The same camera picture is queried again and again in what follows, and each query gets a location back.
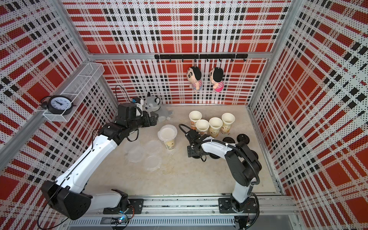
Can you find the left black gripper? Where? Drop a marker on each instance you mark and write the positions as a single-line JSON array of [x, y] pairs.
[[153, 120]]

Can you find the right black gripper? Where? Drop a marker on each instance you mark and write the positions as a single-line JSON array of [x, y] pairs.
[[190, 152]]

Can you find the black cup lid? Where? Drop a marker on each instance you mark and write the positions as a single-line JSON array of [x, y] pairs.
[[229, 140], [214, 156], [243, 138]]

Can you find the paper milk tea cup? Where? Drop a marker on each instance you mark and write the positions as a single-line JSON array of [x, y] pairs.
[[169, 141]]

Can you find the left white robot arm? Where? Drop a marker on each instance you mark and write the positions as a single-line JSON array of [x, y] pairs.
[[65, 194]]

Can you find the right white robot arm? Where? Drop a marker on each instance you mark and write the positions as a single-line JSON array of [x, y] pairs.
[[242, 162]]

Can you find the grey husky plush toy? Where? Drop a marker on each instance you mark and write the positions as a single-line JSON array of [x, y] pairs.
[[153, 104]]

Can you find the hanging doll blue shorts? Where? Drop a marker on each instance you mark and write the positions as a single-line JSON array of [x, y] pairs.
[[194, 76]]

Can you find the hanging doll pink dress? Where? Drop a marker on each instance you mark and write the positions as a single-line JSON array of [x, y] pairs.
[[216, 78]]

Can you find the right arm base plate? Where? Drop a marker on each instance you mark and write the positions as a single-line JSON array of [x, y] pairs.
[[230, 205]]

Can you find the black hook rail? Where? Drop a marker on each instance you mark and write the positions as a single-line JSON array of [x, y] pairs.
[[199, 56]]

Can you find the white wire basket shelf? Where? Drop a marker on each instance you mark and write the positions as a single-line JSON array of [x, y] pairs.
[[78, 89]]

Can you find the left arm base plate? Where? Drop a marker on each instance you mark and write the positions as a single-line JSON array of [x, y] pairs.
[[127, 206]]

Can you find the black wall clock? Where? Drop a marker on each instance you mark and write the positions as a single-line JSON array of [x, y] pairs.
[[57, 105]]

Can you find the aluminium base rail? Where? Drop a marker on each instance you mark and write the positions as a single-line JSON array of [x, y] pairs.
[[272, 212]]

